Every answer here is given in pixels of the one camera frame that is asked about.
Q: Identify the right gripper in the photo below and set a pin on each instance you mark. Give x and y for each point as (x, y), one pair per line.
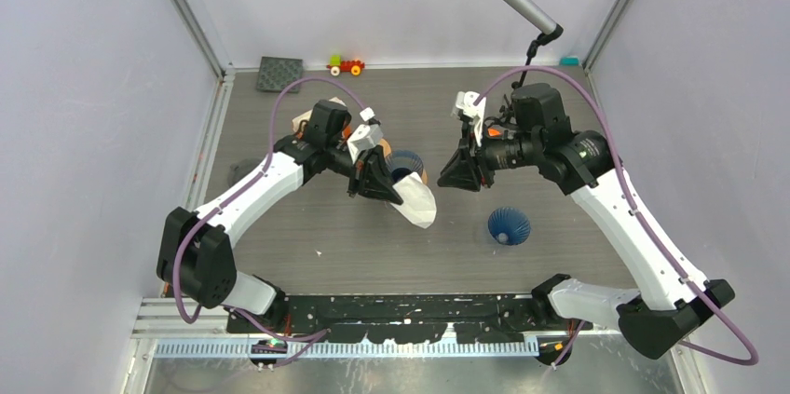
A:
(462, 170)

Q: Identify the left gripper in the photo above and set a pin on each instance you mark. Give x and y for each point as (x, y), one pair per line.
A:
(370, 177)

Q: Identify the blue glass dripper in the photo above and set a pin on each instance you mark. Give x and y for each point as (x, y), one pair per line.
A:
(402, 163)
(509, 226)

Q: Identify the white paper coffee filter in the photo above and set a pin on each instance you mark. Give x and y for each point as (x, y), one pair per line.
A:
(418, 205)

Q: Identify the orange coffee filter box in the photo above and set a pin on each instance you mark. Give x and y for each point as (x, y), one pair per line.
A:
(299, 121)

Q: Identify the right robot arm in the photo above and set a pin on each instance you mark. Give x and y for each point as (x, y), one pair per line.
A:
(665, 306)

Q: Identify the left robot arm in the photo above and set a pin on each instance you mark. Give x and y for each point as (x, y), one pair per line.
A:
(196, 253)

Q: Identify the dark smoky glass dripper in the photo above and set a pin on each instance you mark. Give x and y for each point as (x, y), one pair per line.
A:
(241, 169)

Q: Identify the red toy car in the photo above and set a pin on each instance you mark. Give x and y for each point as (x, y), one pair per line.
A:
(337, 65)

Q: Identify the grey building block baseplate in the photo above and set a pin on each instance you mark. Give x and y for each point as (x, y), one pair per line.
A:
(276, 73)

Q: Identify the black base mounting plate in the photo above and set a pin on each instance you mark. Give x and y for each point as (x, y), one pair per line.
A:
(405, 319)

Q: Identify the teal small block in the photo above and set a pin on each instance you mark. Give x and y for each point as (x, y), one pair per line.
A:
(570, 61)

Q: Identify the wooden ring dripper stand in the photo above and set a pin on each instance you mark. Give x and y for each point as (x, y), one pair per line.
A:
(387, 150)

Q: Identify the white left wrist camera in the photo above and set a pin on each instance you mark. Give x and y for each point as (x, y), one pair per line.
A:
(367, 135)

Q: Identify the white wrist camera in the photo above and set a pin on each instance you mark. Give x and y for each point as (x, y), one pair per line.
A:
(367, 135)
(470, 105)

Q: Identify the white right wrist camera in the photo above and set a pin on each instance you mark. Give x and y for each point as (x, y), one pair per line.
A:
(470, 105)

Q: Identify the aluminium frame rail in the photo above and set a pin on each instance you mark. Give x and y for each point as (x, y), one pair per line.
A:
(192, 25)

